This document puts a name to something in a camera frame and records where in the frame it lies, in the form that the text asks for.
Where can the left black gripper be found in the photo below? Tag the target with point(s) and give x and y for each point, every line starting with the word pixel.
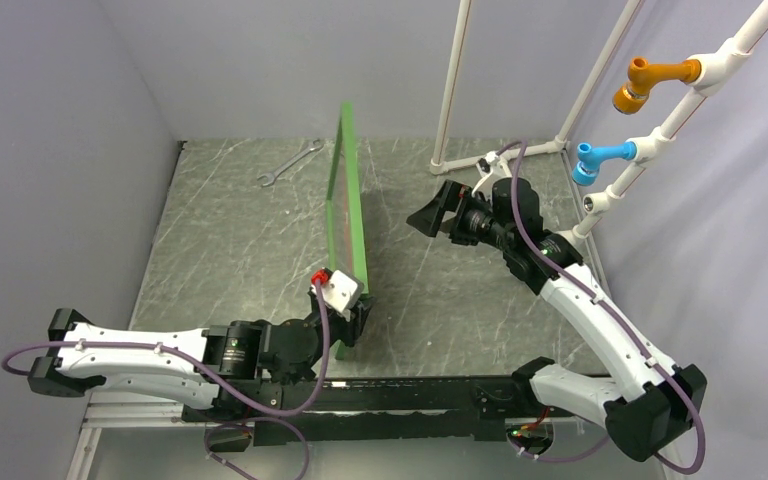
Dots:
pixel 354 319

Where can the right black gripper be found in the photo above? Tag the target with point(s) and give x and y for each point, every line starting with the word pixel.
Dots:
pixel 451 197

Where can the green wooden photo frame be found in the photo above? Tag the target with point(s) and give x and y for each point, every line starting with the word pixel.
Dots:
pixel 343 204

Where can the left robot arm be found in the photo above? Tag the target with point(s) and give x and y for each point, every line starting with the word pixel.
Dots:
pixel 193 367

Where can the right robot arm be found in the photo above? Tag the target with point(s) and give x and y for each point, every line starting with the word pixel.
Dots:
pixel 647 400

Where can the silver open-end wrench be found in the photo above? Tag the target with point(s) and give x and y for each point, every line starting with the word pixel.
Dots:
pixel 269 178

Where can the blue pipe fitting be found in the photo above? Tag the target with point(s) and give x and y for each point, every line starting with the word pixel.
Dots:
pixel 590 158

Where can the orange pipe fitting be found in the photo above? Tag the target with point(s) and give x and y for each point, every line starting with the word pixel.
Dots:
pixel 643 76

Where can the white PVC pipe rack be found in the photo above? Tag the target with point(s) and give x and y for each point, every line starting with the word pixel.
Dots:
pixel 546 73

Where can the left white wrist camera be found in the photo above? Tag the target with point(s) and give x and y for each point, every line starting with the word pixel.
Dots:
pixel 339 290

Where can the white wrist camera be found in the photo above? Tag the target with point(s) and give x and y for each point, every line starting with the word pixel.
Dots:
pixel 492 167
pixel 339 290

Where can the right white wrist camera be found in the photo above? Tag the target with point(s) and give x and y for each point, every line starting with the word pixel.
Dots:
pixel 492 167

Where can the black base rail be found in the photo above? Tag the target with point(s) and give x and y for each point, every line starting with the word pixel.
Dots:
pixel 482 408

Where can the aluminium extrusion frame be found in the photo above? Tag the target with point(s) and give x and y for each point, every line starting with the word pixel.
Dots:
pixel 122 410

